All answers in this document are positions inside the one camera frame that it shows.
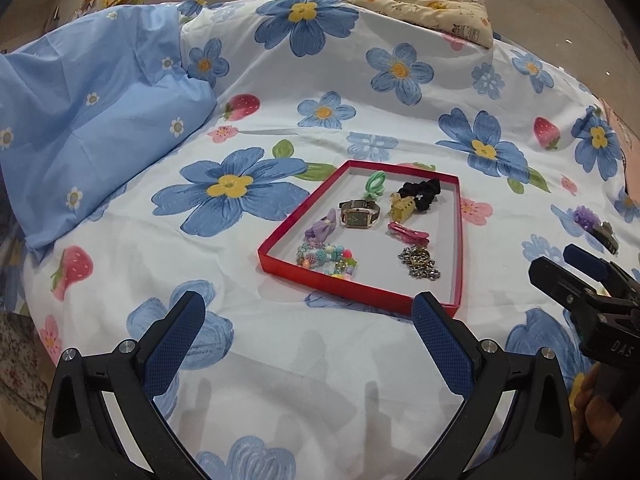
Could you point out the yellow hair claw clip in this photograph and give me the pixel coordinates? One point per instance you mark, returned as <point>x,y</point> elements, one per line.
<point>401,207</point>

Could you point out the pink hair clip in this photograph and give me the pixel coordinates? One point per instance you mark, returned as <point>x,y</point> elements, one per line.
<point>407,232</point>

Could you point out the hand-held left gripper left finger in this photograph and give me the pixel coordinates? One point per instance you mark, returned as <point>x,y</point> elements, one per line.
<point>170,355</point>

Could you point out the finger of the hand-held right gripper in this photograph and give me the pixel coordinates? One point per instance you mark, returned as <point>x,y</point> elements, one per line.
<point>585,260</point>
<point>555,277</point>

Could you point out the floral bedsheet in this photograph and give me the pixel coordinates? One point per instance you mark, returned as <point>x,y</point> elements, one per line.
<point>300,385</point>

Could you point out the purple flower hair clip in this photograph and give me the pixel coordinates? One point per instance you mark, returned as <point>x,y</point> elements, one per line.
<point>585,217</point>

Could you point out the pink box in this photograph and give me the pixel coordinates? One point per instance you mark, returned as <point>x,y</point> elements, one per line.
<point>622,140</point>

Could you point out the person's right hand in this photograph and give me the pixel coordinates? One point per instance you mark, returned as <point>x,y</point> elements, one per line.
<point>600,420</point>

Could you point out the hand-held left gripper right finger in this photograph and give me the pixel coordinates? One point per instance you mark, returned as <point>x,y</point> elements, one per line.
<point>445,355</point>

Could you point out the cream printed pillow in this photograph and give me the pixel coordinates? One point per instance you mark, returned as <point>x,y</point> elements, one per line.
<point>425,5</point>

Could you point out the gold wrist watch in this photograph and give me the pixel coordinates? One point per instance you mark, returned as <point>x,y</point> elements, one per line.
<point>356,216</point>

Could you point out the black scrunchie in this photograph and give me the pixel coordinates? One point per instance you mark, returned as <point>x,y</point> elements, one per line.
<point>425,192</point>

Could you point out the red shallow box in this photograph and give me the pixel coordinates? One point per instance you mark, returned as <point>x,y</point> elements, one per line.
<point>370,260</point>

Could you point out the light blue pillow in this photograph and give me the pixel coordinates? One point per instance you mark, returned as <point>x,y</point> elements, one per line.
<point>100,110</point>

